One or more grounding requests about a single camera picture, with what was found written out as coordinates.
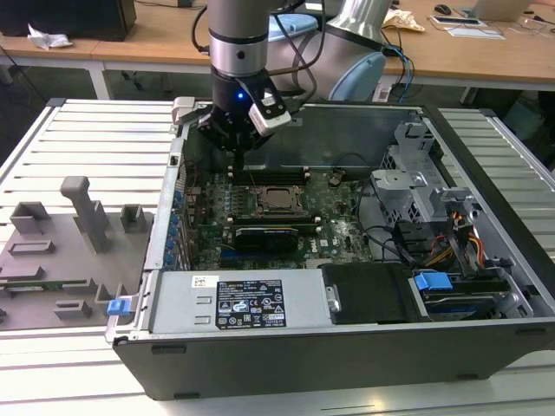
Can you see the black computer mouse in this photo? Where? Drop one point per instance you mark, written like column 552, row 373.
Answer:
column 442, row 8

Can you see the smartphone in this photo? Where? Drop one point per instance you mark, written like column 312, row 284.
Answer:
column 455, row 20

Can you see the blue disk carrier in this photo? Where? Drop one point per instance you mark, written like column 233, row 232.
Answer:
column 431, row 284

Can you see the black box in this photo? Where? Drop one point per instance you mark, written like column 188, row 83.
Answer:
column 65, row 17

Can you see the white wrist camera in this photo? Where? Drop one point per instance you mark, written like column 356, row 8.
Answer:
column 271, row 119

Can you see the crumpled brown paper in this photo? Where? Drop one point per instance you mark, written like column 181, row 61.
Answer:
column 405, row 19

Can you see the wooden desk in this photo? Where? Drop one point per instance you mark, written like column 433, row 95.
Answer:
column 130, row 47

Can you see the silver drive cage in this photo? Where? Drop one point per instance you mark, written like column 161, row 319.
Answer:
column 399, row 190

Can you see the crumpled white paper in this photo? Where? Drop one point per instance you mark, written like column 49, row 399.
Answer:
column 47, row 40

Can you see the black plastic shroud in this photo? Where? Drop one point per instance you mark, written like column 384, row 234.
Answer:
column 368, row 294

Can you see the black graphics card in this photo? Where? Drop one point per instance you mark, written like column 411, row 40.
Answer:
column 264, row 240

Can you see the black PC case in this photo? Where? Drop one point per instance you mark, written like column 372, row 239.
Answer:
column 303, row 368

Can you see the white paper sheet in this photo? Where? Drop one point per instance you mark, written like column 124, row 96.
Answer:
column 477, row 34

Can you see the hard disk drive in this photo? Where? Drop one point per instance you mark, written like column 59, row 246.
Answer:
column 459, row 310

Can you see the silver laptop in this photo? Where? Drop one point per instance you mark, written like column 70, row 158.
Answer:
column 498, row 8

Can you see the silver power supply unit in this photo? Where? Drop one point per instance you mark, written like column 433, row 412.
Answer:
column 182, row 303

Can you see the silver CPU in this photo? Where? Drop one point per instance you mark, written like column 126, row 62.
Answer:
column 279, row 199

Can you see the coin cell battery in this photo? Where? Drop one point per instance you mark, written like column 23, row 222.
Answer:
column 336, row 177

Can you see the CPU socket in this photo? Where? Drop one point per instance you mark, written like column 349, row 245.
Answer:
column 282, row 212

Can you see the green RAM stick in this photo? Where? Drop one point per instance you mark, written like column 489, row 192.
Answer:
column 52, row 284

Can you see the white power strip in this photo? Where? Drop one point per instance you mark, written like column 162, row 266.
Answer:
column 383, row 92

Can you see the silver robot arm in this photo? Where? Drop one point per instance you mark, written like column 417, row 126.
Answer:
column 236, row 52

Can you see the grey parts rack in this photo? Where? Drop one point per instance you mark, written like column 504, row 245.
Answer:
column 43, row 268

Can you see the blue case latch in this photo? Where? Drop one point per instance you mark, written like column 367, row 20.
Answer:
column 118, row 307

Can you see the green motherboard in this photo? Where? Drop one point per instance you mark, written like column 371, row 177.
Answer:
column 342, row 236

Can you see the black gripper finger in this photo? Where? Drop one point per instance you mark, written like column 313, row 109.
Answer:
column 260, row 143
column 212, row 128

